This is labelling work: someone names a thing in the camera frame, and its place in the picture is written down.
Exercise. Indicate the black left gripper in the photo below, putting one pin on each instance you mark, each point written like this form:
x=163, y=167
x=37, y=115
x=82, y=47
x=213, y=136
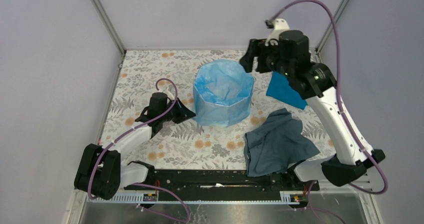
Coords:
x=184, y=112

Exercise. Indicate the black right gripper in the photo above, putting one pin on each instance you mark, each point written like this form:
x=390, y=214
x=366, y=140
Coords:
x=246, y=60

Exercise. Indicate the white paper trash bin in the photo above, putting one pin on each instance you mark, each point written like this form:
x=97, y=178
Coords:
x=222, y=86

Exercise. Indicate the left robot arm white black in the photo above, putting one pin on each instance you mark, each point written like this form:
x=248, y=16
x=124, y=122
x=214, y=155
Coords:
x=101, y=173

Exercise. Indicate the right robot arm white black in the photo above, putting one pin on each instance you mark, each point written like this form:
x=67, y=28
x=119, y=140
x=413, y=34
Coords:
x=319, y=88

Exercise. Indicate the teal folded cloth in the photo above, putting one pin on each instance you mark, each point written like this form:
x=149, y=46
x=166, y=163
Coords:
x=280, y=90

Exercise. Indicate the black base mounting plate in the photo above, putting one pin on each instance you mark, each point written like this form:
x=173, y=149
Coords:
x=224, y=185

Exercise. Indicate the grey-blue crumpled cloth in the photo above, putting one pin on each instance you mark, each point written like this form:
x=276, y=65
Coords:
x=277, y=143

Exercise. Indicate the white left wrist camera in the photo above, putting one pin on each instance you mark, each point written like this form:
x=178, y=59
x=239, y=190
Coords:
x=171, y=93

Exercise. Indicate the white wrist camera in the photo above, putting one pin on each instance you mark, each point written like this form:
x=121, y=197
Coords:
x=278, y=26
x=171, y=93

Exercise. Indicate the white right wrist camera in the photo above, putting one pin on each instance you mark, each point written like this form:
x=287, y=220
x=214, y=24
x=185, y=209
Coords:
x=278, y=26

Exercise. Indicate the aluminium frame rails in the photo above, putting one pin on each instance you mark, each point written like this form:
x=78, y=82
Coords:
x=75, y=211

